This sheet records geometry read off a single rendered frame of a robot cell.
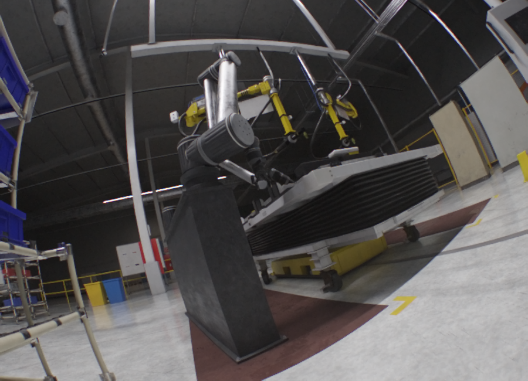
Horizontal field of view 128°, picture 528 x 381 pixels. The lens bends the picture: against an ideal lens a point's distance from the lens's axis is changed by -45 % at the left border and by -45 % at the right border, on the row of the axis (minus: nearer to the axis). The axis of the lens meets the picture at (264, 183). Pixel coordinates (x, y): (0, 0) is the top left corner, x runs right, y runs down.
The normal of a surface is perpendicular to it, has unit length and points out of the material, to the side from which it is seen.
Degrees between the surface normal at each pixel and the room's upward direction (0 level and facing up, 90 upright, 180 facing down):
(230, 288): 90
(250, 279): 90
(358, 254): 90
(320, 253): 90
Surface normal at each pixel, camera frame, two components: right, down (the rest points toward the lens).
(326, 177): 0.31, -0.34
